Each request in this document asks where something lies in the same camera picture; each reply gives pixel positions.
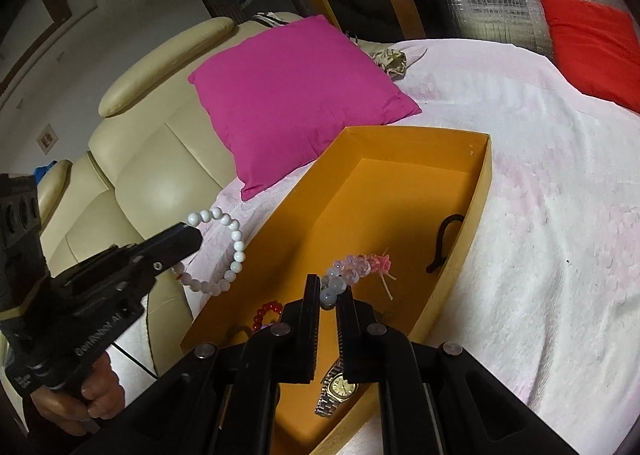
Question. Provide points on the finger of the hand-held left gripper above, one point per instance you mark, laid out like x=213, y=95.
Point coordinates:
x=175, y=245

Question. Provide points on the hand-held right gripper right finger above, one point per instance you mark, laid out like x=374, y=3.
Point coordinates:
x=346, y=330

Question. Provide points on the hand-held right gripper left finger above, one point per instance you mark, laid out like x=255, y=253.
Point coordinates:
x=312, y=315

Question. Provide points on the orange cardboard box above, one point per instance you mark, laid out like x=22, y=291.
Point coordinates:
x=400, y=185

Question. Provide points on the person's left hand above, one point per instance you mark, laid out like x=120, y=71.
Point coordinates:
x=95, y=395

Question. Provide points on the metal wristwatch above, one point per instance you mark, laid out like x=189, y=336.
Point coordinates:
x=342, y=382

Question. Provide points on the beige leather sofa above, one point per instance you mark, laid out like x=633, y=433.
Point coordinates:
x=150, y=160

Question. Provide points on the blue cloth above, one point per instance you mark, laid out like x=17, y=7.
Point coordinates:
x=45, y=169

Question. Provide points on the magenta pillow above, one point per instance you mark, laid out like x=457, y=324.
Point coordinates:
x=300, y=100

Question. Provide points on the pale pink blanket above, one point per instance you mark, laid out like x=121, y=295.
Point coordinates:
x=550, y=235

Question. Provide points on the striped cloth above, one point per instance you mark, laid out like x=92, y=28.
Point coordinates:
x=270, y=19

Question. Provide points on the crumpled patterned cloth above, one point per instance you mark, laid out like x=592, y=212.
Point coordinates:
x=390, y=60

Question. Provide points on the red pillow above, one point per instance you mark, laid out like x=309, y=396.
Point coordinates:
x=595, y=50

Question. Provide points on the small wall picture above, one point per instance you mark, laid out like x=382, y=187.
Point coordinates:
x=47, y=139

